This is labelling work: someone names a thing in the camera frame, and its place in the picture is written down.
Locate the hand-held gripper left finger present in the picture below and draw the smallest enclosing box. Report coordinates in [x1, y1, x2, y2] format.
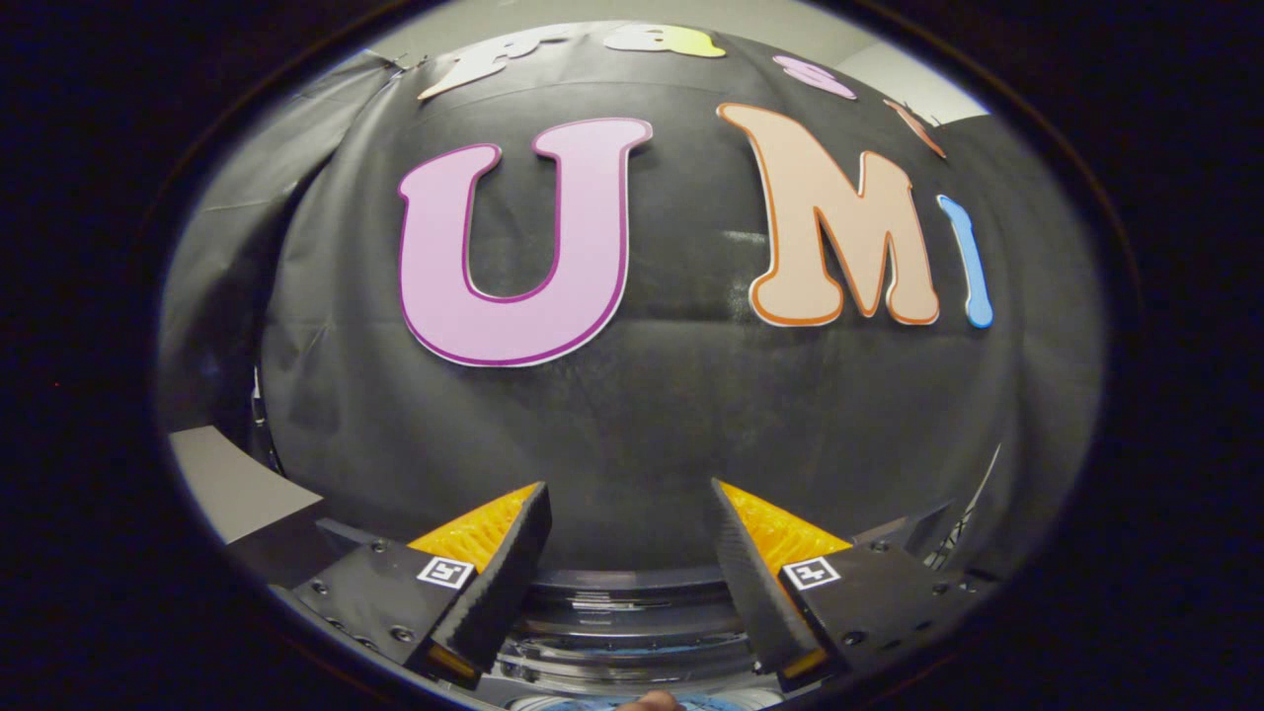
[272, 481, 554, 690]

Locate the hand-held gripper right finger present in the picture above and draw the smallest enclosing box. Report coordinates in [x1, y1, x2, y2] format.
[711, 478, 988, 692]

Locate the grey washing machine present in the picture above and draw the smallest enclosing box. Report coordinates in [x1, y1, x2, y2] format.
[316, 499, 954, 711]

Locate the black backdrop cloth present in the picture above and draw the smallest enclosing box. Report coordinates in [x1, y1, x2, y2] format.
[158, 25, 1105, 593]

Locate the black stand pole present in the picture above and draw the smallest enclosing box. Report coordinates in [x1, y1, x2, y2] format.
[249, 365, 285, 477]

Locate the grey white cabinet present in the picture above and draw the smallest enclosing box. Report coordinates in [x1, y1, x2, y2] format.
[168, 427, 396, 586]

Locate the black cable bundle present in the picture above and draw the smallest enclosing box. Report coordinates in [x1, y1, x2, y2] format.
[933, 442, 1003, 579]

